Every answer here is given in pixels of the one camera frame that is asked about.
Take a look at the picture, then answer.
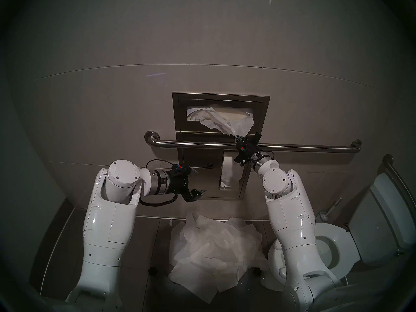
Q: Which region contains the stainless steel wall dispenser panel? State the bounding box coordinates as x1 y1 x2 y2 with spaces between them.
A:
172 92 271 200

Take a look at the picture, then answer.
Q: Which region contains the large toilet paper roll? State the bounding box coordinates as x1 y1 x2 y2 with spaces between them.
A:
221 151 244 189

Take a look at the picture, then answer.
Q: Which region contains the white toilet brush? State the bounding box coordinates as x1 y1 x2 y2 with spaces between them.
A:
314 196 344 223

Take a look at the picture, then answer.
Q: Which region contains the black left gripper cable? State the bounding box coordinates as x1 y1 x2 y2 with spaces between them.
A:
139 159 178 206

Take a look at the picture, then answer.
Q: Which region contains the short steel grab bar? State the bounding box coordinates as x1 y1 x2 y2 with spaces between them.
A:
383 154 416 215

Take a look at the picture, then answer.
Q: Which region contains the white paper seat cover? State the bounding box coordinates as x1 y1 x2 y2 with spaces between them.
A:
199 107 255 137

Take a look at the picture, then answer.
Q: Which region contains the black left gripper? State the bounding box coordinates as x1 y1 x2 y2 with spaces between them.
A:
167 166 208 202

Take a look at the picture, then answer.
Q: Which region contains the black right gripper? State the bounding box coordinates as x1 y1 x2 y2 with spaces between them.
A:
234 135 259 166

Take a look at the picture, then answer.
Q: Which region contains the pile of paper seat covers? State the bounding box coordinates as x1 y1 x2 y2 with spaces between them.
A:
168 211 270 305

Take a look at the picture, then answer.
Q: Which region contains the white toilet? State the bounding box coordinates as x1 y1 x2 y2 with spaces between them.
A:
260 173 416 293

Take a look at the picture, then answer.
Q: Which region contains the long steel grab bar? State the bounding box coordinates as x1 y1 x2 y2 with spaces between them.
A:
144 131 362 154

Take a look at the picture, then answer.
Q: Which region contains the white toilet seat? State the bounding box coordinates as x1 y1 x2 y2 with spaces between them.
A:
268 223 362 283

